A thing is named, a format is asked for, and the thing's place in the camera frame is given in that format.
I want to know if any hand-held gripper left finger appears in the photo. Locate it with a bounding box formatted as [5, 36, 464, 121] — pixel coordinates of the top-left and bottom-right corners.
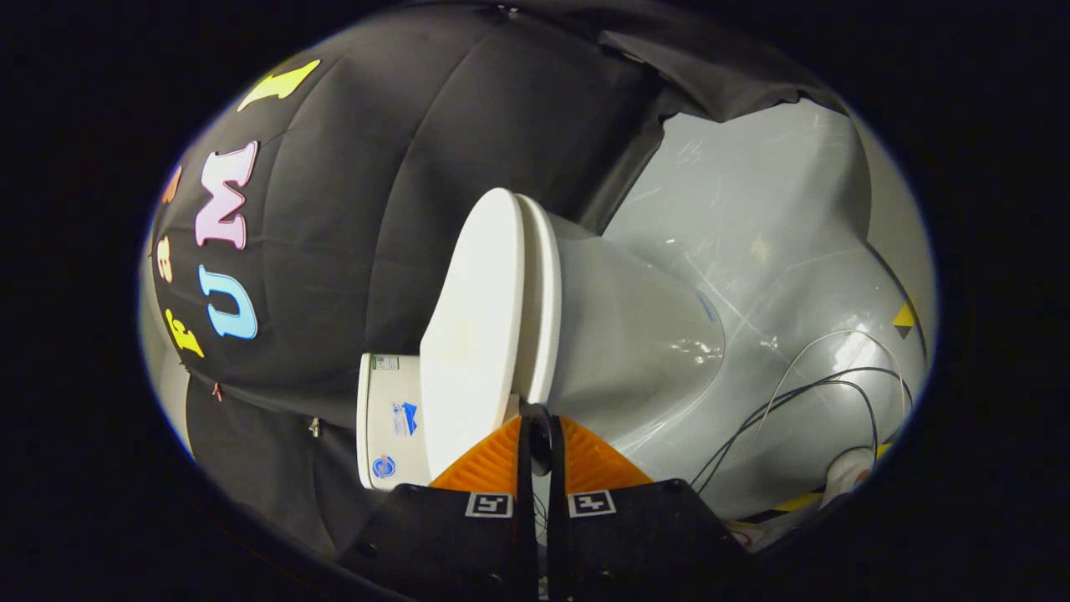
[339, 416, 541, 602]

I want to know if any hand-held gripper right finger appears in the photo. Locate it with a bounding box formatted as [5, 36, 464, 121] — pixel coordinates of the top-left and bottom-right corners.
[548, 416, 753, 602]

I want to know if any white ceramic toilet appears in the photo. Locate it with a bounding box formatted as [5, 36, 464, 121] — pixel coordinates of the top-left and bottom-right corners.
[357, 213, 726, 492]

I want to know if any white toilet seat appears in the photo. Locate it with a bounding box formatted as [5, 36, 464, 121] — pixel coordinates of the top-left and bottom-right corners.
[512, 194, 563, 408]

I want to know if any white plastic device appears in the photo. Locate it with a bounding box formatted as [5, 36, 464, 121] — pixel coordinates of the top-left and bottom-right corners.
[819, 447, 877, 508]

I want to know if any black backdrop cloth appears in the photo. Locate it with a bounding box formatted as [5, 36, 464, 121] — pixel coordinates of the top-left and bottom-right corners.
[150, 0, 849, 559]

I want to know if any black cable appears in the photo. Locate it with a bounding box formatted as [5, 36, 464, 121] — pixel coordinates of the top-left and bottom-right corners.
[690, 366, 915, 496]

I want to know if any white cable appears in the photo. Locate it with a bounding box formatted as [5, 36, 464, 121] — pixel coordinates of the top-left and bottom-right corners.
[755, 329, 914, 437]

